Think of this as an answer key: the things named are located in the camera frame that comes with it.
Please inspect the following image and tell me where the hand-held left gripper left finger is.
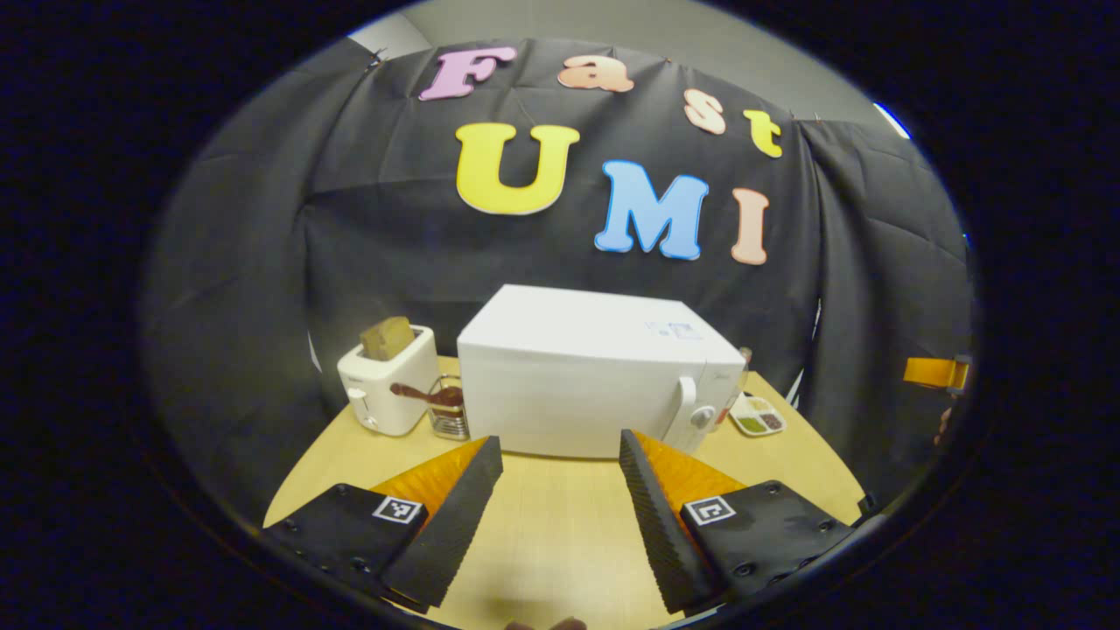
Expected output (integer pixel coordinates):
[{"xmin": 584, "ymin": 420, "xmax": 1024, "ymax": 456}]
[{"xmin": 261, "ymin": 436, "xmax": 505, "ymax": 614}]

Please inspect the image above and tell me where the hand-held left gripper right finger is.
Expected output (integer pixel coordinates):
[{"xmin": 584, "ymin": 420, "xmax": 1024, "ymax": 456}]
[{"xmin": 619, "ymin": 429, "xmax": 857, "ymax": 616}]

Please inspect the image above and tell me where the white microwave oven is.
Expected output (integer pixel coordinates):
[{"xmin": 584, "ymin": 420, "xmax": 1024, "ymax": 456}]
[{"xmin": 457, "ymin": 284, "xmax": 747, "ymax": 461}]

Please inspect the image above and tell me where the brown wooden spoon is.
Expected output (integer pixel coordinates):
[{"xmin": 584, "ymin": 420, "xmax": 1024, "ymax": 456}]
[{"xmin": 389, "ymin": 381, "xmax": 466, "ymax": 409}]

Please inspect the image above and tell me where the divided dish of grains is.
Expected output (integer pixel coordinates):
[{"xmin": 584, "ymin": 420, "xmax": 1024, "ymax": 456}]
[{"xmin": 730, "ymin": 395, "xmax": 788, "ymax": 438}]

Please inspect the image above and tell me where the white toaster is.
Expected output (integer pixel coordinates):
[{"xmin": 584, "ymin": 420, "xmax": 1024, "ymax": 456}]
[{"xmin": 337, "ymin": 325, "xmax": 439, "ymax": 438}]

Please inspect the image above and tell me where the brown bread slice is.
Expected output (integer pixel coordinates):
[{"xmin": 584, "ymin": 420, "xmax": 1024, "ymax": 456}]
[{"xmin": 360, "ymin": 316, "xmax": 417, "ymax": 361}]

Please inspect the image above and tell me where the ceiling light panel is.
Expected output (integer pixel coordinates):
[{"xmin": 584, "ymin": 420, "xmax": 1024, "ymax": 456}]
[{"xmin": 874, "ymin": 102, "xmax": 914, "ymax": 142}]

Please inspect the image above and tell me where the wire utensil holder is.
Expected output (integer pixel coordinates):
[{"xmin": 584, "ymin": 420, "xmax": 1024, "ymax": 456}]
[{"xmin": 426, "ymin": 374, "xmax": 471, "ymax": 441}]

